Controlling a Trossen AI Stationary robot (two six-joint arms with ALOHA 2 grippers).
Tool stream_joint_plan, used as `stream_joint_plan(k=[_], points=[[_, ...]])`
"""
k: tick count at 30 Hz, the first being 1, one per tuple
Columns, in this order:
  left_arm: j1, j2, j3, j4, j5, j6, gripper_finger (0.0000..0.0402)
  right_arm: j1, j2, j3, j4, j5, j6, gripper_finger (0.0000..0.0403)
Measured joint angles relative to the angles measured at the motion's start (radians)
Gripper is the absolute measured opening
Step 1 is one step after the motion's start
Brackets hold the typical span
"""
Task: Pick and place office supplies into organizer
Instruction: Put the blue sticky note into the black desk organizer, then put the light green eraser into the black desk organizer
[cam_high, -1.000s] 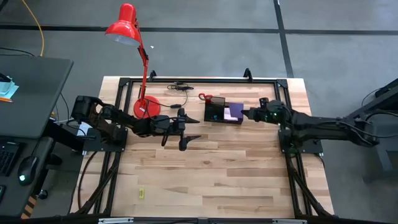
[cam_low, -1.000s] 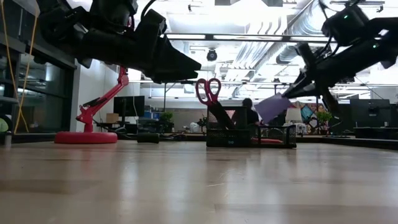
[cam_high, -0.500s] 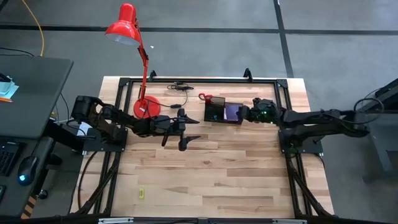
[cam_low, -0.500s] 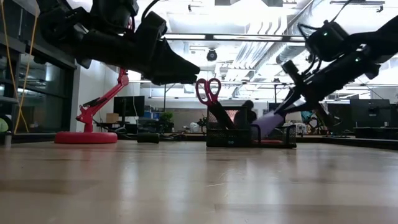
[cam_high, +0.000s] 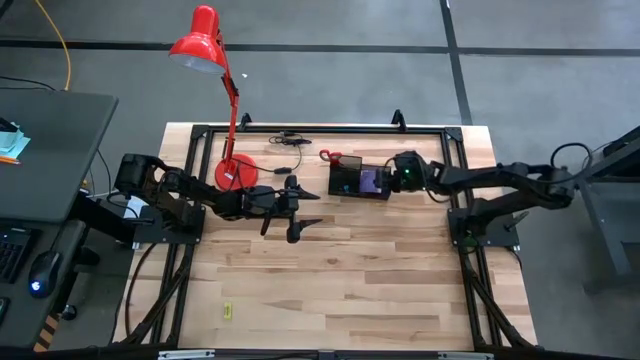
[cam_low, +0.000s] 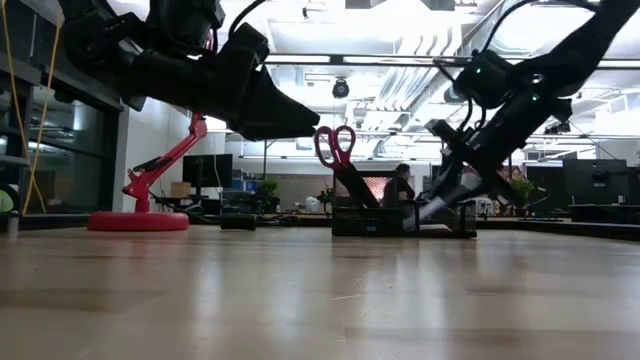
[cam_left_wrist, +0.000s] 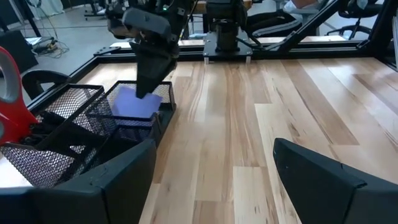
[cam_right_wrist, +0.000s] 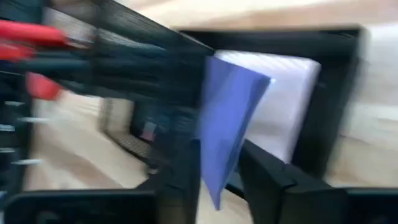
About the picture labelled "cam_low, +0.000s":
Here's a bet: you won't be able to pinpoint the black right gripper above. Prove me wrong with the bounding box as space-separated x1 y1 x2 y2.
418 118 521 222

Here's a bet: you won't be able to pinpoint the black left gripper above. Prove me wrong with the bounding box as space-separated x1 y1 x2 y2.
119 24 321 143

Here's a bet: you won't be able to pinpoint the purple sticky note pad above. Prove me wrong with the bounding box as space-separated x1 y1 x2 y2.
418 196 454 224

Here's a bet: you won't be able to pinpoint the red handled scissors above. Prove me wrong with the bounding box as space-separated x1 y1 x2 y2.
313 124 381 210

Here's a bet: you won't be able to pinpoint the black mesh desk organizer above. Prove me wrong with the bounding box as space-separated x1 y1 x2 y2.
330 170 478 239

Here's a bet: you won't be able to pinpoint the green potted plant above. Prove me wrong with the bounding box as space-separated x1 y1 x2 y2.
510 177 535 217
257 179 281 215

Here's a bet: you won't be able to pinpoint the person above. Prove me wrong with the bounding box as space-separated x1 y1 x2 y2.
382 163 416 209

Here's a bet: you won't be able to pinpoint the long overhead light bar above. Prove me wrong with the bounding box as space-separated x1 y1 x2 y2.
263 52 640 70

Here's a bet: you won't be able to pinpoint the black computer monitor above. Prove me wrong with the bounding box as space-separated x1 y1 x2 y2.
182 153 234 189
562 158 629 206

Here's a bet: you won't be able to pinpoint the brown cardboard box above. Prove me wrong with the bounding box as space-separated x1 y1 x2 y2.
169 180 194 199

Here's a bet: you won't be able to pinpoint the red desk lamp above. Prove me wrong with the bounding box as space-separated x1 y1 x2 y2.
87 27 221 232

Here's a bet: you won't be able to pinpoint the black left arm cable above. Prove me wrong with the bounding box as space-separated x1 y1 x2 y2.
227 0 269 40

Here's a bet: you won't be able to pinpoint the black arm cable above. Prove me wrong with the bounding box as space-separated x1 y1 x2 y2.
227 0 269 40
459 0 601 136

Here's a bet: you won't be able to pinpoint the black lamp power cable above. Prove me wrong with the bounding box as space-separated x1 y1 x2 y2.
149 192 301 232

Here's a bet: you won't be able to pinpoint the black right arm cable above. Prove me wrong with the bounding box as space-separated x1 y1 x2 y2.
459 0 601 136

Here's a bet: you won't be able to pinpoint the yellow cable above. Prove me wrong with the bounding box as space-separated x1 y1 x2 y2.
0 0 64 216

